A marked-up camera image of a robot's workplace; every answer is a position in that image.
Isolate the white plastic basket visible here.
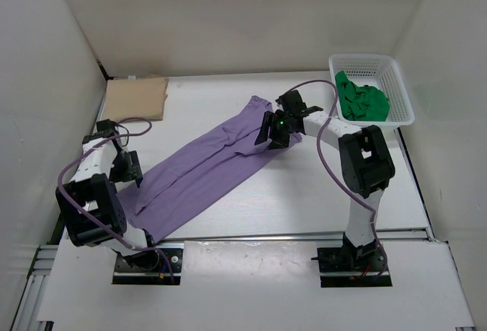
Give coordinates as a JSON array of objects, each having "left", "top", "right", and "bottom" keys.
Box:
[{"left": 329, "top": 53, "right": 415, "bottom": 130}]

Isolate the purple t shirt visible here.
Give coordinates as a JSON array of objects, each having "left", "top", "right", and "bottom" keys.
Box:
[{"left": 117, "top": 96, "right": 282, "bottom": 241}]

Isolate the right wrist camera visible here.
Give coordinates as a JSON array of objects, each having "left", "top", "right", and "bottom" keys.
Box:
[{"left": 275, "top": 90, "right": 323, "bottom": 118}]

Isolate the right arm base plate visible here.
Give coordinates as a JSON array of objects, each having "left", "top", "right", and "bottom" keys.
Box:
[{"left": 310, "top": 247, "right": 393, "bottom": 288}]

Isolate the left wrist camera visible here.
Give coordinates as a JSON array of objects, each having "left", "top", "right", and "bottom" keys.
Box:
[{"left": 82, "top": 119, "right": 123, "bottom": 145}]

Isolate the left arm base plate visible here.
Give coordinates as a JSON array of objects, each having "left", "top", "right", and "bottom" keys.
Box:
[{"left": 112, "top": 247, "right": 183, "bottom": 285}]

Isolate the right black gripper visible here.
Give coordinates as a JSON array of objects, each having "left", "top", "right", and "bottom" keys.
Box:
[{"left": 254, "top": 110, "right": 294, "bottom": 150}]

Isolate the green t shirt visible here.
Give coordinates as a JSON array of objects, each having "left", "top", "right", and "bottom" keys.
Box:
[{"left": 335, "top": 71, "right": 390, "bottom": 122}]

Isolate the beige t shirt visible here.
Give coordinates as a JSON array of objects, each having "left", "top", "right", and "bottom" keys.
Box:
[{"left": 102, "top": 77, "right": 169, "bottom": 122}]

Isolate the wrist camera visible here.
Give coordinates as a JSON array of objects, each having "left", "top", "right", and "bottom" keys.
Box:
[
  {"left": 82, "top": 119, "right": 123, "bottom": 145},
  {"left": 275, "top": 90, "right": 323, "bottom": 118}
]

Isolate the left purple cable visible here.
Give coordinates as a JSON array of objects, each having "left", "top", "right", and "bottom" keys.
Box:
[{"left": 56, "top": 116, "right": 176, "bottom": 282}]

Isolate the aluminium frame rail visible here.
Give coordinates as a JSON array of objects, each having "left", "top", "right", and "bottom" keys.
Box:
[{"left": 1, "top": 74, "right": 107, "bottom": 330}]

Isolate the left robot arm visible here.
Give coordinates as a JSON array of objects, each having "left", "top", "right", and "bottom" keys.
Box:
[{"left": 56, "top": 140, "right": 160, "bottom": 270}]

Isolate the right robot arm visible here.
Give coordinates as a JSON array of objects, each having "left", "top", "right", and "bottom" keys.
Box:
[{"left": 255, "top": 110, "right": 395, "bottom": 272}]

